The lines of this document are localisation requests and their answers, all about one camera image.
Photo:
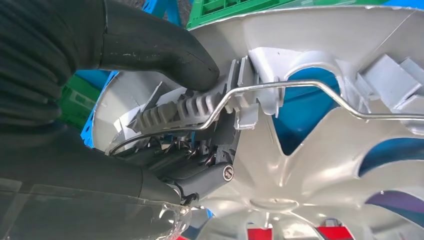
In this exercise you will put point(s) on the blue metal shelf rack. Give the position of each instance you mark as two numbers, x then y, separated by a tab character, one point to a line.
304	116

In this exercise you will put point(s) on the red barrier tape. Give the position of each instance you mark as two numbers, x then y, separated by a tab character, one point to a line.
260	233

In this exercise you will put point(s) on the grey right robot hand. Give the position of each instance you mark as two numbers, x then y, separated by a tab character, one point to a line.
66	185

